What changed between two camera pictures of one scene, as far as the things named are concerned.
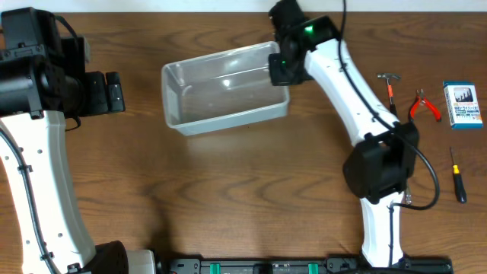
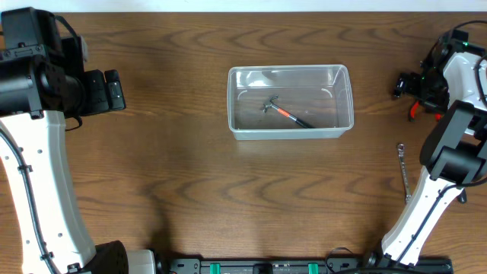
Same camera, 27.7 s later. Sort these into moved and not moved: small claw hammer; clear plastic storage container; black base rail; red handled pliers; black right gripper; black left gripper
Moved: clear plastic storage container; black right gripper; small claw hammer
Not moved: red handled pliers; black base rail; black left gripper
